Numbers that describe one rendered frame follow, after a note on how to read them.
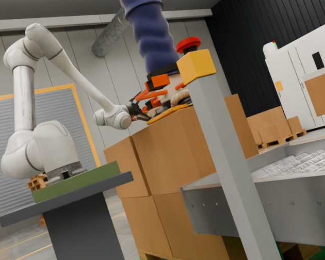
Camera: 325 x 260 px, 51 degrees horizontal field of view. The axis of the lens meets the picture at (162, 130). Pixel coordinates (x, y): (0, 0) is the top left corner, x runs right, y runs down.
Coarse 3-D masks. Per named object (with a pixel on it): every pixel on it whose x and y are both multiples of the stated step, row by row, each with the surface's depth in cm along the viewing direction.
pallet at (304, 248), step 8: (280, 248) 171; (288, 248) 173; (296, 248) 178; (304, 248) 178; (312, 248) 180; (144, 256) 250; (152, 256) 250; (160, 256) 224; (168, 256) 214; (288, 256) 184; (296, 256) 179; (304, 256) 177
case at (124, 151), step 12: (120, 144) 232; (132, 144) 216; (108, 156) 261; (120, 156) 239; (132, 156) 220; (120, 168) 245; (132, 168) 225; (144, 180) 215; (120, 192) 259; (132, 192) 237; (144, 192) 218
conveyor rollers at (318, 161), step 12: (288, 156) 172; (300, 156) 162; (312, 156) 152; (324, 156) 142; (264, 168) 162; (276, 168) 153; (288, 168) 144; (300, 168) 134; (312, 168) 125; (324, 168) 115
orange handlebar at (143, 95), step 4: (180, 84) 185; (176, 88) 189; (144, 92) 170; (148, 92) 169; (156, 92) 187; (160, 92) 188; (164, 92) 189; (136, 96) 179; (140, 96) 175; (144, 96) 183; (148, 96) 184; (152, 96) 186; (136, 100) 180; (140, 100) 183; (156, 100) 211; (144, 108) 227
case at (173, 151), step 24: (168, 120) 171; (192, 120) 165; (240, 120) 178; (144, 144) 202; (168, 144) 178; (192, 144) 162; (240, 144) 175; (144, 168) 210; (168, 168) 184; (192, 168) 164; (168, 192) 192
